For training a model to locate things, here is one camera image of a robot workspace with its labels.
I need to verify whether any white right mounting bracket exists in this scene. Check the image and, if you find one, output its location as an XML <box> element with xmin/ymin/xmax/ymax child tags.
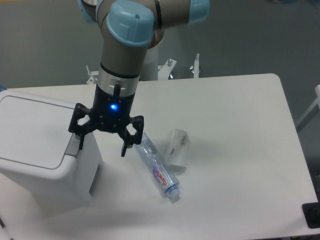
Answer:
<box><xmin>157</xmin><ymin>53</ymin><xmax>201</xmax><ymax>81</ymax></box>

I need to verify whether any crumpled white paper cup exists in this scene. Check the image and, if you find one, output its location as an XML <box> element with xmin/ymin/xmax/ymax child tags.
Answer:
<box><xmin>165</xmin><ymin>128</ymin><xmax>191</xmax><ymax>172</ymax></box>

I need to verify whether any white push-button trash can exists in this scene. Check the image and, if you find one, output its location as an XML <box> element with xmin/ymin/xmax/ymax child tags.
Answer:
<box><xmin>0</xmin><ymin>89</ymin><xmax>103</xmax><ymax>205</ymax></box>

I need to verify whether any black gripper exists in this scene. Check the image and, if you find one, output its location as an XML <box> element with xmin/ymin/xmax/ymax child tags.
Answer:
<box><xmin>68</xmin><ymin>86</ymin><xmax>144</xmax><ymax>157</ymax></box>

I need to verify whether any clear plastic water bottle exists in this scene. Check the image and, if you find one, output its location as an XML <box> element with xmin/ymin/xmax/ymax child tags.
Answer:
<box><xmin>135</xmin><ymin>132</ymin><xmax>181</xmax><ymax>203</ymax></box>

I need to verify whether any white frame at right edge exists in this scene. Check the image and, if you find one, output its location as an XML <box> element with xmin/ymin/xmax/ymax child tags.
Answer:
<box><xmin>295</xmin><ymin>85</ymin><xmax>320</xmax><ymax>133</ymax></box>

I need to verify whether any white mounting bracket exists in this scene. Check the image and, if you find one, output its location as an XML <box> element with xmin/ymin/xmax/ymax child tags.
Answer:
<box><xmin>157</xmin><ymin>53</ymin><xmax>201</xmax><ymax>81</ymax></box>
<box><xmin>86</xmin><ymin>65</ymin><xmax>99</xmax><ymax>85</ymax></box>

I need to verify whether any white left mounting bracket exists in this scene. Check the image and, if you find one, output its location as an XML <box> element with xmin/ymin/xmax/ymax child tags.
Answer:
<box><xmin>86</xmin><ymin>65</ymin><xmax>99</xmax><ymax>85</ymax></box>

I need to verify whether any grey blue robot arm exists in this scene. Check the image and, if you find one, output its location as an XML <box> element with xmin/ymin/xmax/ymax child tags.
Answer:
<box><xmin>68</xmin><ymin>0</ymin><xmax>211</xmax><ymax>153</ymax></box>

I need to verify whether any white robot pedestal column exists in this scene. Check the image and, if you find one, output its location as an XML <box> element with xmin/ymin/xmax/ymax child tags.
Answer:
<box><xmin>140</xmin><ymin>29</ymin><xmax>165</xmax><ymax>81</ymax></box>

